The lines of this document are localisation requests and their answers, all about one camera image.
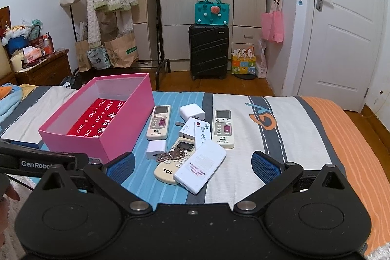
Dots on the striped bed sheet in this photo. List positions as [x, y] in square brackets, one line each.
[309, 131]

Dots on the white remote on right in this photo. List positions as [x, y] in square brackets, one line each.
[223, 128]

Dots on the cream TCL remote control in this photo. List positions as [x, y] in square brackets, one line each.
[165, 171]

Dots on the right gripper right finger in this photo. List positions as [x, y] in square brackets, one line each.
[265, 167]

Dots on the teal handbag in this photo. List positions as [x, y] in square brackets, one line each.
[211, 12]

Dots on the colourful gift bag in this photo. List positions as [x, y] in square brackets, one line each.
[243, 61]

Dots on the red printed box liner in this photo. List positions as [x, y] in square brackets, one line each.
[94, 121]

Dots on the wooden headboard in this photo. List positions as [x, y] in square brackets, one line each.
[6, 70]

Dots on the white adapter middle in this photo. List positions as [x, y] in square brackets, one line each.
[187, 131]

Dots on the white door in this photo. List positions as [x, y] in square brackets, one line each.
[343, 48]

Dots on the pink paper bag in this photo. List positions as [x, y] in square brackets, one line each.
[272, 23]

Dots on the wooden nightstand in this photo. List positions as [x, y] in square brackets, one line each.
[48, 72]

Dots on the pink cardboard box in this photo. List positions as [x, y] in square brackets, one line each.
[123, 131]

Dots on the white power bank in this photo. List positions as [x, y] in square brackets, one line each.
[200, 167]

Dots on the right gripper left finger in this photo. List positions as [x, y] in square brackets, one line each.
[120, 168]

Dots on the patterned plastic bag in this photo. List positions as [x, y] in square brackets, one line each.
[99, 58]

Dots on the white charger cube front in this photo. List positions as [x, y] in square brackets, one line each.
[155, 148]

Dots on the black suitcase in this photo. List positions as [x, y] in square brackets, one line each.
[209, 46]

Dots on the white charger cube back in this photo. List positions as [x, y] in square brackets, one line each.
[192, 111]

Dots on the white remote near box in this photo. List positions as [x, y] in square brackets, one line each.
[159, 123]

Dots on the small white slim remote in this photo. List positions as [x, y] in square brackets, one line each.
[202, 133]

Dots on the brown paper bag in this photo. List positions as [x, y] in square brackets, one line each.
[122, 51]

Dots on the white charger cube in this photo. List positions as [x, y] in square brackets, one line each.
[192, 111]
[155, 148]

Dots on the black clothes rack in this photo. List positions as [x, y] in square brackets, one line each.
[158, 34]

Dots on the metal key bunch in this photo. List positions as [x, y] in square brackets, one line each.
[173, 154]

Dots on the tissue box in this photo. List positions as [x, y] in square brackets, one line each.
[31, 53]

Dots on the person's left hand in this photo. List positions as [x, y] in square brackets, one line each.
[7, 192]

